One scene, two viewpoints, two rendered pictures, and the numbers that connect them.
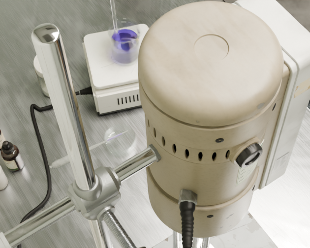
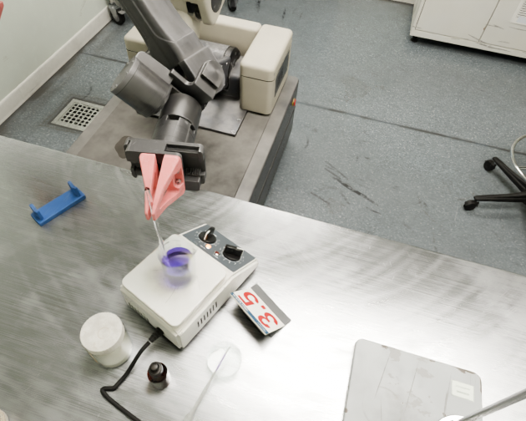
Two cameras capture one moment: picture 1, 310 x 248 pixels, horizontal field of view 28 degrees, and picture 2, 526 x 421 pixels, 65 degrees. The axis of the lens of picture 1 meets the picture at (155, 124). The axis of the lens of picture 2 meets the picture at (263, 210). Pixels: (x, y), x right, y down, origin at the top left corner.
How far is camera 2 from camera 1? 0.51 m
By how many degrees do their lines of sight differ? 26
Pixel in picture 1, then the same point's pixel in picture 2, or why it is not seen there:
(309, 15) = (232, 165)
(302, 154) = (370, 266)
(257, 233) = (403, 358)
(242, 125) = not seen: outside the picture
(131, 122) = (217, 334)
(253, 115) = not seen: outside the picture
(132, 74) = (201, 289)
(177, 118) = not seen: outside the picture
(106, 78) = (180, 311)
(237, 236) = (392, 373)
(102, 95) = (184, 329)
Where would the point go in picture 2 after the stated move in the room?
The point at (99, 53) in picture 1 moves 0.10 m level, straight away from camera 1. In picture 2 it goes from (152, 290) to (110, 251)
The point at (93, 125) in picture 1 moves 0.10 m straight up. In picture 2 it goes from (183, 363) to (175, 341)
